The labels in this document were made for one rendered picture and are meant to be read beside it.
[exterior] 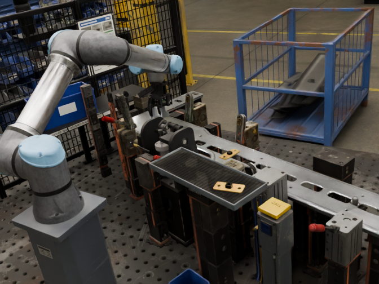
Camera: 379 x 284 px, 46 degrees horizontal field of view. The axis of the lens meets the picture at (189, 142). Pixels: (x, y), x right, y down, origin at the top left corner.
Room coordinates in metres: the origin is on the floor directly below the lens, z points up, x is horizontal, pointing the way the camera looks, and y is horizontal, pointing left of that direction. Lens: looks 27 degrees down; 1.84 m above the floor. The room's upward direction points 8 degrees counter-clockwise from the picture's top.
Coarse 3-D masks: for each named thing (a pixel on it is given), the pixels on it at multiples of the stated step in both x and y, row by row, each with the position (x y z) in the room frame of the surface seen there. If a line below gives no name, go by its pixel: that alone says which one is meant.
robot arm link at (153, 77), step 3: (150, 75) 1.86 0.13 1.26; (153, 75) 1.85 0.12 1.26; (156, 75) 1.85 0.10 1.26; (159, 75) 1.85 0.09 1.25; (162, 75) 1.86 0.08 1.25; (150, 78) 1.86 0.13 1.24; (153, 78) 1.85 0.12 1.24; (156, 78) 1.85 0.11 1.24; (159, 78) 1.85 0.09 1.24; (162, 78) 1.86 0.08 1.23; (153, 81) 1.85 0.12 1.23; (156, 81) 1.85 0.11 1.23; (159, 81) 1.85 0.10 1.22
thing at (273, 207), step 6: (270, 198) 0.96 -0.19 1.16; (264, 204) 0.94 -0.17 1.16; (270, 204) 0.93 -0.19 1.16; (276, 204) 0.93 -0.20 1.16; (282, 204) 0.93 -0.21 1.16; (288, 204) 0.92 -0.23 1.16; (258, 210) 0.93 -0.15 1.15; (264, 210) 0.91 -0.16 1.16; (270, 210) 0.91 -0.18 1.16; (276, 210) 0.90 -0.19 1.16; (282, 210) 0.90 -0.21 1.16; (276, 216) 0.88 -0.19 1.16
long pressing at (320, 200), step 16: (144, 112) 2.08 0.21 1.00; (192, 128) 1.80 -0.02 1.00; (208, 144) 1.63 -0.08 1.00; (224, 144) 1.61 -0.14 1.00; (224, 160) 1.48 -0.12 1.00; (256, 160) 1.44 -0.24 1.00; (272, 160) 1.43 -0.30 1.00; (304, 176) 1.29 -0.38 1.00; (320, 176) 1.27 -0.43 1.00; (288, 192) 1.20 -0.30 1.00; (304, 192) 1.19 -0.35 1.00; (320, 192) 1.18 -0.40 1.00; (336, 192) 1.17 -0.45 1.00; (352, 192) 1.16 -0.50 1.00; (368, 192) 1.15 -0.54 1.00; (320, 208) 1.09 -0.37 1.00; (336, 208) 1.09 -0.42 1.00; (352, 208) 1.08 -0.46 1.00; (368, 224) 0.99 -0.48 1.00
